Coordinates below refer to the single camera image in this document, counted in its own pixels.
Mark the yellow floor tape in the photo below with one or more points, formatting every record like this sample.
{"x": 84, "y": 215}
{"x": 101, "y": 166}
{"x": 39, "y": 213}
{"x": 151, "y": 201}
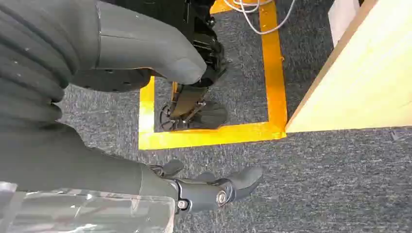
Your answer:
{"x": 274, "y": 80}

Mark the right arm ribbed grey sleeve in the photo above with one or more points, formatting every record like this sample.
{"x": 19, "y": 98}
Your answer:
{"x": 32, "y": 58}

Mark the black robot leg and foot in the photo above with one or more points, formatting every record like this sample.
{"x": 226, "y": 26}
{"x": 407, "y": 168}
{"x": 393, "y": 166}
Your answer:
{"x": 206, "y": 115}

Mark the clear plastic wrist cover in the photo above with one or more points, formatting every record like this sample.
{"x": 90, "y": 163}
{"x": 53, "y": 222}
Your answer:
{"x": 80, "y": 214}

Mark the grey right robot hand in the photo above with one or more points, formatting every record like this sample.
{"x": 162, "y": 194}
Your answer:
{"x": 96, "y": 170}

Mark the white desk leg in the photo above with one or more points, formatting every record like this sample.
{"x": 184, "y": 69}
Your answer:
{"x": 342, "y": 19}

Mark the pale wooden desk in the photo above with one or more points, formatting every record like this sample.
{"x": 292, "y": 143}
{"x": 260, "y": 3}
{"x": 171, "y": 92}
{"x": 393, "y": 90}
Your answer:
{"x": 370, "y": 80}

